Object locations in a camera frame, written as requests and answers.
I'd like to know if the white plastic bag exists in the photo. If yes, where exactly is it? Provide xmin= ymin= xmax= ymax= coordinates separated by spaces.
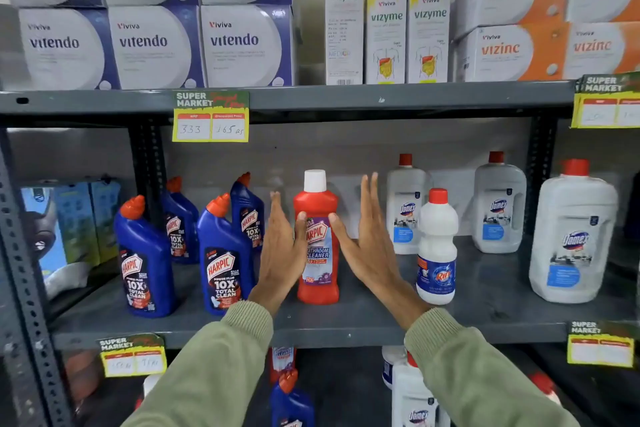
xmin=43 ymin=261 xmax=93 ymax=300

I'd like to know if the green blue box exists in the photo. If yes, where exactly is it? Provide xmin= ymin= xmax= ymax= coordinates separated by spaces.
xmin=53 ymin=183 xmax=101 ymax=268
xmin=89 ymin=180 xmax=123 ymax=262

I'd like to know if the stack of blue white boxes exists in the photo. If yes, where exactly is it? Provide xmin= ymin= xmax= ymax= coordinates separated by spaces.
xmin=0 ymin=0 xmax=301 ymax=91

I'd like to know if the person's right hand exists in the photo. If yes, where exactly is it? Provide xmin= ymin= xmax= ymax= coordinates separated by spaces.
xmin=327 ymin=171 xmax=407 ymax=297

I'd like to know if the person's left hand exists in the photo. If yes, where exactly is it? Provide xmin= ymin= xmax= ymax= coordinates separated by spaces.
xmin=255 ymin=191 xmax=309 ymax=296

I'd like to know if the person's right forearm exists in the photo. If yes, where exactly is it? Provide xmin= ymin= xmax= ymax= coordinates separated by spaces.
xmin=372 ymin=279 xmax=581 ymax=427

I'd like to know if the yellow green price tag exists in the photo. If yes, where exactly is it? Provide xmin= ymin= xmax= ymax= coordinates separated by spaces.
xmin=567 ymin=320 xmax=636 ymax=369
xmin=172 ymin=90 xmax=250 ymax=143
xmin=98 ymin=334 xmax=167 ymax=378
xmin=571 ymin=72 xmax=640 ymax=129

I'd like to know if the stack of orange white boxes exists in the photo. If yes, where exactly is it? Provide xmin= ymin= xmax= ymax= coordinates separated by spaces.
xmin=451 ymin=0 xmax=640 ymax=83

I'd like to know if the person's left forearm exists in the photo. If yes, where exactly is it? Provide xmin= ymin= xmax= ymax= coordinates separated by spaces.
xmin=121 ymin=284 xmax=281 ymax=427

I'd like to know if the grey metal shelf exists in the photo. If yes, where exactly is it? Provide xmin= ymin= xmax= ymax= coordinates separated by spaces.
xmin=0 ymin=80 xmax=640 ymax=427

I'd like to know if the light blue headphone box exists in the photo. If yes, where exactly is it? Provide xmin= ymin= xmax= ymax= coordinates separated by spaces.
xmin=19 ymin=186 xmax=69 ymax=288

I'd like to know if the tall yellow white box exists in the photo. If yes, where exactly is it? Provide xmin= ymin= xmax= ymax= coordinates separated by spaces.
xmin=407 ymin=0 xmax=452 ymax=84
xmin=365 ymin=0 xmax=409 ymax=85

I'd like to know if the red packet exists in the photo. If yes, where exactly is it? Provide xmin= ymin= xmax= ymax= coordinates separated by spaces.
xmin=65 ymin=351 xmax=103 ymax=402

